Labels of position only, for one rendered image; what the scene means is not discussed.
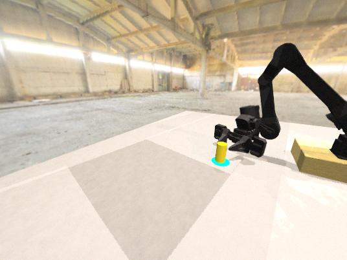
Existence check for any yellow cylinder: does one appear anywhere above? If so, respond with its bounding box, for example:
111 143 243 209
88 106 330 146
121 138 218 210
215 142 228 164

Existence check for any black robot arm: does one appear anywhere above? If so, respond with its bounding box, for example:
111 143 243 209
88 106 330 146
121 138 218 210
236 43 347 160

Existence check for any cyan circle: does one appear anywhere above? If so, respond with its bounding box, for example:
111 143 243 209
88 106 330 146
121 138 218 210
212 157 230 166

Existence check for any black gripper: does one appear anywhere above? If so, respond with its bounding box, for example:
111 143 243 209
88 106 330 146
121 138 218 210
214 124 267 158

